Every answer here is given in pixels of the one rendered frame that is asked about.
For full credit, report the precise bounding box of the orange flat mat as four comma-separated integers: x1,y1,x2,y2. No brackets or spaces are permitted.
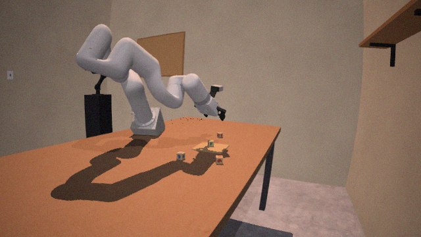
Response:
192,142,229,154

